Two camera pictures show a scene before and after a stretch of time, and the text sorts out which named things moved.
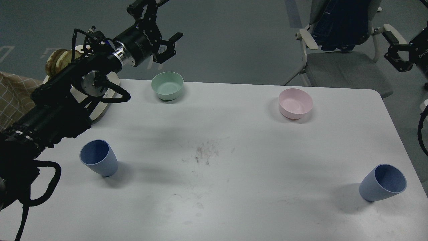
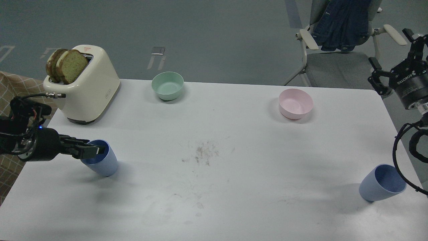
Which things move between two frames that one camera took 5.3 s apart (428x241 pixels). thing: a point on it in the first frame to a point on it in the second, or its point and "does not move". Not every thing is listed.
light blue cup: x=385 y=181 does not move
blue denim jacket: x=335 y=24 does not move
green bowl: x=168 y=85 does not move
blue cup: x=98 y=155 does not move
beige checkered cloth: x=15 y=99 to x=12 y=85
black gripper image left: x=141 y=41 to x=47 y=145
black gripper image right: x=418 y=48 to x=409 y=78
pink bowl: x=294 y=103 does not move
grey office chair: x=359 y=69 does not move
